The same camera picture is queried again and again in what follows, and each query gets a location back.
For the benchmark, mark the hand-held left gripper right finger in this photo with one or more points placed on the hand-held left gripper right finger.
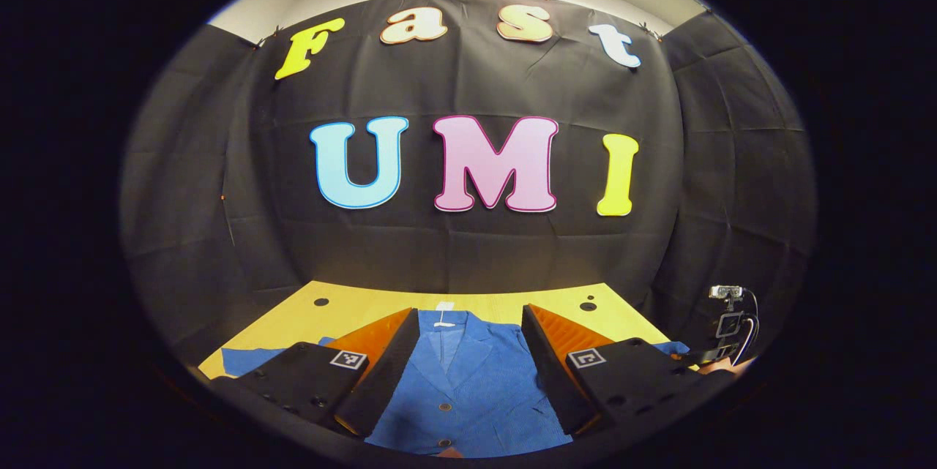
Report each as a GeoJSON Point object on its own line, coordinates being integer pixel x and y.
{"type": "Point", "coordinates": [553, 374]}

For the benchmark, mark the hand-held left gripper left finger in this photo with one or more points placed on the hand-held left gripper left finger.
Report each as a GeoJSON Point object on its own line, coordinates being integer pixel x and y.
{"type": "Point", "coordinates": [381, 381]}

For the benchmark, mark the blue jacket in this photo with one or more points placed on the blue jacket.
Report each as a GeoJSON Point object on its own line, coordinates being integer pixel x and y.
{"type": "Point", "coordinates": [476, 396]}

